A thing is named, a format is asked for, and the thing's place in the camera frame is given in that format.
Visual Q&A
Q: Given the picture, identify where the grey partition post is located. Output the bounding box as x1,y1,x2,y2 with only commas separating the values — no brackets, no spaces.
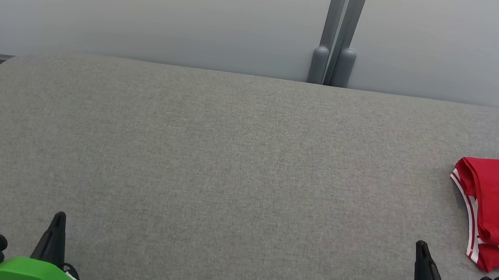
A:
328,0,370,91
306,0,340,87

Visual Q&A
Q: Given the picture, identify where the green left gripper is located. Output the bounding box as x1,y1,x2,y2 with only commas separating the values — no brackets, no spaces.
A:
0,201,97,280

